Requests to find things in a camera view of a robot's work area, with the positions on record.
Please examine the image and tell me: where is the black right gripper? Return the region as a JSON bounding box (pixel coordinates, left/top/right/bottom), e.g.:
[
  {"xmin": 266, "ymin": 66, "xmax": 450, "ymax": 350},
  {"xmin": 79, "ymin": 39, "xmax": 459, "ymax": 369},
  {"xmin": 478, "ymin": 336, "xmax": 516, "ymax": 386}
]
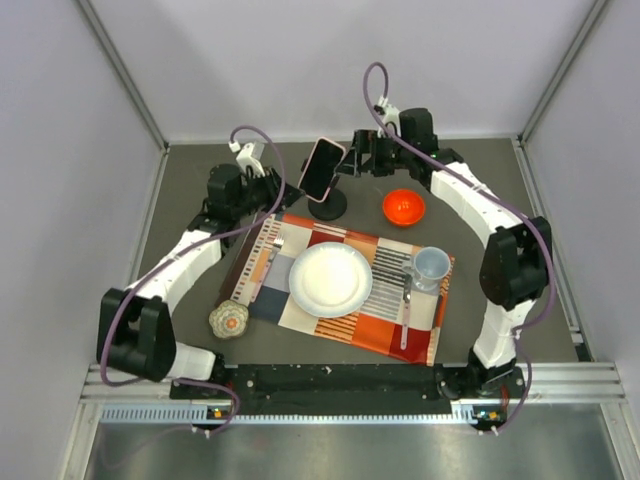
[{"xmin": 336, "ymin": 130, "xmax": 414, "ymax": 178}]

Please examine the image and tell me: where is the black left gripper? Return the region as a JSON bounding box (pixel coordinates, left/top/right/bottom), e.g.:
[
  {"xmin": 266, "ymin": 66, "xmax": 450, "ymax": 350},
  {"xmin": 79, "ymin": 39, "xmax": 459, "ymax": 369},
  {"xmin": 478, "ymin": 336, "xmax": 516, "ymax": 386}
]
[{"xmin": 231, "ymin": 165, "xmax": 305, "ymax": 220}]

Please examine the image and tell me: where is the black phone pink case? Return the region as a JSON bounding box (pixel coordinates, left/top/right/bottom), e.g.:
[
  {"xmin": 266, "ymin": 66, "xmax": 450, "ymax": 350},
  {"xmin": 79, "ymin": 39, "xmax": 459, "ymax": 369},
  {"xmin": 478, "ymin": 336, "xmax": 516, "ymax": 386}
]
[{"xmin": 298, "ymin": 137, "xmax": 346, "ymax": 203}]

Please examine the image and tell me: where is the black phone stand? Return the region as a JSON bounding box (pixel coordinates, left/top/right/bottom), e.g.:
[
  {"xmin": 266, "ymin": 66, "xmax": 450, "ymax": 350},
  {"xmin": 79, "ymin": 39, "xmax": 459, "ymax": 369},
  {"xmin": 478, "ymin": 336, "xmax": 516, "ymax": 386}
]
[{"xmin": 307, "ymin": 188, "xmax": 348, "ymax": 222}]

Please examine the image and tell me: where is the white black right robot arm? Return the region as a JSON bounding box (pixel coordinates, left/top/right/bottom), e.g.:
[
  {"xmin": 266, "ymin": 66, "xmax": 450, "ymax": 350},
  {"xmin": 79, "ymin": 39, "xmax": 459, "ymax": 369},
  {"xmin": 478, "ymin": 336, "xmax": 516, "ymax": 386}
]
[{"xmin": 338, "ymin": 102, "xmax": 553, "ymax": 398}]

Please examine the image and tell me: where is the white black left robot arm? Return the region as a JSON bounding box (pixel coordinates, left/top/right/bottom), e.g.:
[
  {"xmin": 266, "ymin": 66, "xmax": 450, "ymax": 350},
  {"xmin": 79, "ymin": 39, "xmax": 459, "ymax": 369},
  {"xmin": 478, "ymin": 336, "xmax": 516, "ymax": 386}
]
[{"xmin": 96, "ymin": 164, "xmax": 303, "ymax": 397}]

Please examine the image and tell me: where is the orange bowl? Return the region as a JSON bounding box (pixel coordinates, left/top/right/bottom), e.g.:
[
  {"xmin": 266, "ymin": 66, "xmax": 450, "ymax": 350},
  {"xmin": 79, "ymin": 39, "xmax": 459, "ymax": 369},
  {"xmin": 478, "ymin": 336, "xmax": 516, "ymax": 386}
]
[{"xmin": 382, "ymin": 189, "xmax": 426, "ymax": 227}]

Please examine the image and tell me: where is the white ceramic plate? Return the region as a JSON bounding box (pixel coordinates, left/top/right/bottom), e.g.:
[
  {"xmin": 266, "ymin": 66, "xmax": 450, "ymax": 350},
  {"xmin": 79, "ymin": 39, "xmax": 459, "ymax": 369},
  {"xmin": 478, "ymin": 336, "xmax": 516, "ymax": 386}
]
[{"xmin": 288, "ymin": 242, "xmax": 373, "ymax": 318}]

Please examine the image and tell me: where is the orange patchwork placemat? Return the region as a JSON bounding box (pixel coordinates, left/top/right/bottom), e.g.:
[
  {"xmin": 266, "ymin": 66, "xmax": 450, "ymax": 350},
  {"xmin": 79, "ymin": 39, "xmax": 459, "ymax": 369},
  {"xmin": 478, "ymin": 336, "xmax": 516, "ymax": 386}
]
[{"xmin": 218, "ymin": 213, "xmax": 451, "ymax": 366}]

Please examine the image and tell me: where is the light blue mug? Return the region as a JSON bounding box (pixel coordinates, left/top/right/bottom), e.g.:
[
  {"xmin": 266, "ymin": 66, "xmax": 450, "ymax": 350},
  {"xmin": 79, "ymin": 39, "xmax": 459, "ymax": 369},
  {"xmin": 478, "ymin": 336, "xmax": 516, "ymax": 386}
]
[{"xmin": 402, "ymin": 247, "xmax": 451, "ymax": 292}]

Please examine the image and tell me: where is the small patterned flower dish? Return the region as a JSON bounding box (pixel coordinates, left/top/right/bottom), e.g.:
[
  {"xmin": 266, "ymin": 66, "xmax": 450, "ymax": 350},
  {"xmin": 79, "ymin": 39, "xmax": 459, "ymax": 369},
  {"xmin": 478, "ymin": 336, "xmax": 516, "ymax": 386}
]
[{"xmin": 208, "ymin": 300, "xmax": 249, "ymax": 339}]

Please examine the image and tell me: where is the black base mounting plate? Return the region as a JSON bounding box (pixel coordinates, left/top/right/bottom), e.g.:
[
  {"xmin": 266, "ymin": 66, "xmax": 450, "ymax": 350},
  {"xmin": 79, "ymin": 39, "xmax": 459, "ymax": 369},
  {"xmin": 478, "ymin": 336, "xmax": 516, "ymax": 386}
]
[{"xmin": 169, "ymin": 363, "xmax": 526, "ymax": 416}]

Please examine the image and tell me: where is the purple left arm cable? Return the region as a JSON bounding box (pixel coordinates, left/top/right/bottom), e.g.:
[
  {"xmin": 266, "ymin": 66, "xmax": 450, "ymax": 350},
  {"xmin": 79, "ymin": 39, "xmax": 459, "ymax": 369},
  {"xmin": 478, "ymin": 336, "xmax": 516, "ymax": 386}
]
[{"xmin": 99, "ymin": 124, "xmax": 289, "ymax": 436}]

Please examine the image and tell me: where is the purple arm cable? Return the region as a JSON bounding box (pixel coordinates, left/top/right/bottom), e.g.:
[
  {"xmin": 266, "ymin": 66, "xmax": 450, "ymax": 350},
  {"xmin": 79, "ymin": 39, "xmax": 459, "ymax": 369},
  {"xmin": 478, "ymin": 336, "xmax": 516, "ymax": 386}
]
[
  {"xmin": 362, "ymin": 61, "xmax": 557, "ymax": 436},
  {"xmin": 99, "ymin": 124, "xmax": 289, "ymax": 436}
]

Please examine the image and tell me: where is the fork with pink handle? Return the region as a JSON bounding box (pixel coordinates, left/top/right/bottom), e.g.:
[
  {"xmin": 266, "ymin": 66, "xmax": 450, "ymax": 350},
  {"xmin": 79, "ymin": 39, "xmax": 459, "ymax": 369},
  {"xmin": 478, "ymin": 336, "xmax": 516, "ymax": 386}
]
[{"xmin": 250, "ymin": 234, "xmax": 285, "ymax": 303}]

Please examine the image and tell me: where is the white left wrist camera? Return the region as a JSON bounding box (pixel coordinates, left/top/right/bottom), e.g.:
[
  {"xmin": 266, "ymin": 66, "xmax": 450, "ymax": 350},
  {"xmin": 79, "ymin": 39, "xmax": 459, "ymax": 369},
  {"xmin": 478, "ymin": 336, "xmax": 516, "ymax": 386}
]
[{"xmin": 228, "ymin": 141, "xmax": 264, "ymax": 172}]

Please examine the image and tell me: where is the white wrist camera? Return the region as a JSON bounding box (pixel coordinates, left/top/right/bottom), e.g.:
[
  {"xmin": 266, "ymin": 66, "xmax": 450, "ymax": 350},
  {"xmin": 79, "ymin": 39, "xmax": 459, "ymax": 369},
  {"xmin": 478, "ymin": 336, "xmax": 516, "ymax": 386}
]
[
  {"xmin": 228, "ymin": 141, "xmax": 264, "ymax": 172},
  {"xmin": 374, "ymin": 95, "xmax": 401, "ymax": 137}
]

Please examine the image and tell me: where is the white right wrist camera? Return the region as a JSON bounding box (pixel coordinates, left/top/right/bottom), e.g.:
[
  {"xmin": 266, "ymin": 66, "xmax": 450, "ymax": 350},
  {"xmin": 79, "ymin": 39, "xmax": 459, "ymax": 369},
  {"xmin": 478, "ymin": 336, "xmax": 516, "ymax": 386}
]
[{"xmin": 374, "ymin": 95, "xmax": 401, "ymax": 137}]

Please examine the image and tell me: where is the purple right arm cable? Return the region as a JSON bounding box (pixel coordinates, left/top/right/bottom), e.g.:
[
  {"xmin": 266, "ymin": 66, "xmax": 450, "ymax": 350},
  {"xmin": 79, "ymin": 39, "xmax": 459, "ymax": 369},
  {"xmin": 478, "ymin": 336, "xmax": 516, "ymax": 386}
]
[{"xmin": 362, "ymin": 61, "xmax": 557, "ymax": 436}]

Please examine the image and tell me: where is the aluminium rail with cable duct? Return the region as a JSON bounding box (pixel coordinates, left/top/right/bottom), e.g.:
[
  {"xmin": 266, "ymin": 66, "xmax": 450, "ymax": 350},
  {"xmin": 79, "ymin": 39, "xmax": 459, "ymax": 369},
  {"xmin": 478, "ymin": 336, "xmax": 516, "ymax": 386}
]
[{"xmin": 81, "ymin": 363, "xmax": 626, "ymax": 426}]

